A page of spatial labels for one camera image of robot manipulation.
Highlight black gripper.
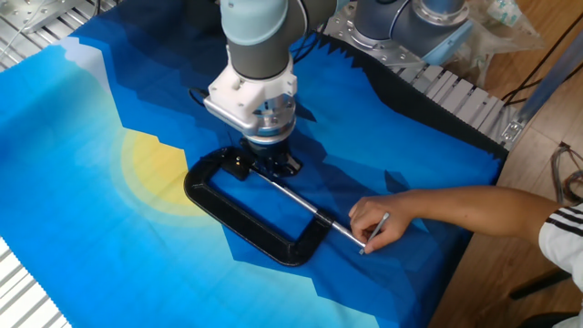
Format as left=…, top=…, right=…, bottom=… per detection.
left=240, top=138, right=302, bottom=178

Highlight black C-clamp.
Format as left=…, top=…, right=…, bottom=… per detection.
left=183, top=145, right=392, bottom=268

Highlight person's right forearm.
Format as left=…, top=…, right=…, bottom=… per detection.
left=404, top=185, right=561, bottom=241

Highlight person's right hand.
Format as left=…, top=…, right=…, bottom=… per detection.
left=348, top=190, right=416, bottom=255

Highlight blue landscape print cloth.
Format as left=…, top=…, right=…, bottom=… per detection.
left=0, top=0, right=510, bottom=328

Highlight clear plastic bag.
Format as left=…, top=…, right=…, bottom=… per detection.
left=448, top=0, right=547, bottom=87

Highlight silver drilled mounting plate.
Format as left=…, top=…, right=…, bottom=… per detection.
left=0, top=0, right=79, bottom=34

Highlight black chair base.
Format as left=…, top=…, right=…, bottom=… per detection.
left=508, top=268, right=579, bottom=328

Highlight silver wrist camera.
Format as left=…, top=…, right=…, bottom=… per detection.
left=203, top=97, right=270, bottom=133

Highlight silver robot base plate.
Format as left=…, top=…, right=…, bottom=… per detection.
left=323, top=13, right=429, bottom=69

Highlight black floor cables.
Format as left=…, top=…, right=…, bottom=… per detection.
left=500, top=11, right=583, bottom=107

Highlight grey cable coil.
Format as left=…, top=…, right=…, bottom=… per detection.
left=549, top=141, right=583, bottom=206

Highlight aluminium frame post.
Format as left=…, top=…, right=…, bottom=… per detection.
left=500, top=26, right=583, bottom=151

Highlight thin white cable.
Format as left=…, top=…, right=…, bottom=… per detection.
left=0, top=0, right=47, bottom=60

